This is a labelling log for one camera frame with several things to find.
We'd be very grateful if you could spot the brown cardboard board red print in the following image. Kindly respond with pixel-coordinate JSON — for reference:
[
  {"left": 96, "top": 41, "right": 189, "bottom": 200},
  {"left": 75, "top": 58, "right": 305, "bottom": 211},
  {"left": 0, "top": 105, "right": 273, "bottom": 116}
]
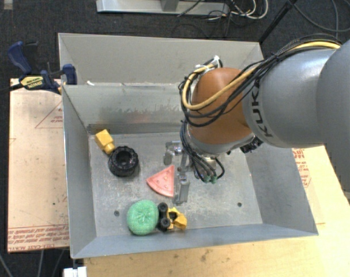
[{"left": 7, "top": 78, "right": 327, "bottom": 254}]

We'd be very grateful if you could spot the yellow toy truck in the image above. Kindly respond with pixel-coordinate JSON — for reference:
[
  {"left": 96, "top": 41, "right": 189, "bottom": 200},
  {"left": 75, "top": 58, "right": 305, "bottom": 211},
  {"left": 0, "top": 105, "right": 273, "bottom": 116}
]
[{"left": 156, "top": 202, "right": 188, "bottom": 233}]

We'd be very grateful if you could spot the grey metal bin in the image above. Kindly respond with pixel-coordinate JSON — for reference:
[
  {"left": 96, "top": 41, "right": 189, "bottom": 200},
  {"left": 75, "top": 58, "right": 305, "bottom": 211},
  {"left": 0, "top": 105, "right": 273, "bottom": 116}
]
[{"left": 58, "top": 32, "right": 319, "bottom": 260}]

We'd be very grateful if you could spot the pink toy pizza slice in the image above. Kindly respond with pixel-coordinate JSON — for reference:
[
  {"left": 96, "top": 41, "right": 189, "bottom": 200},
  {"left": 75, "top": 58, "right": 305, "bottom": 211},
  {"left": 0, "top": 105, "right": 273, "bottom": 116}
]
[{"left": 145, "top": 164, "right": 175, "bottom": 199}]

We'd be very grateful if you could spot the yellow plastic toy block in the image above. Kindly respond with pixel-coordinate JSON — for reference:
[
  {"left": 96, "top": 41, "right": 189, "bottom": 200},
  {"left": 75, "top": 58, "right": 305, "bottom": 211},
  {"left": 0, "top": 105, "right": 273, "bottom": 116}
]
[{"left": 94, "top": 129, "right": 116, "bottom": 155}]

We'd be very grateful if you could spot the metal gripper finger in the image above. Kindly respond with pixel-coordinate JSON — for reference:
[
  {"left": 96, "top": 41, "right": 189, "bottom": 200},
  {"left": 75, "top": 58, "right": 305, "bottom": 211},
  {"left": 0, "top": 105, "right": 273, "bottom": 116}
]
[
  {"left": 172, "top": 171, "right": 191, "bottom": 207},
  {"left": 163, "top": 140, "right": 183, "bottom": 166}
]

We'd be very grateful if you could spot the green round scrub sponge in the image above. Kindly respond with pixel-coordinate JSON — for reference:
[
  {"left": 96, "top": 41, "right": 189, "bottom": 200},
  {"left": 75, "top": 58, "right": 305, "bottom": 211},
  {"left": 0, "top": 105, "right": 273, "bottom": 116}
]
[{"left": 126, "top": 199, "right": 160, "bottom": 237}]

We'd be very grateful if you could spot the black ribbed toy tyre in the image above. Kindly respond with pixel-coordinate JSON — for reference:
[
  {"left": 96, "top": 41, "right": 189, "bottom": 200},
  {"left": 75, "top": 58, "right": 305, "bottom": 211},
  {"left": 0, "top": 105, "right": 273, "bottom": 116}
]
[{"left": 107, "top": 145, "right": 140, "bottom": 178}]

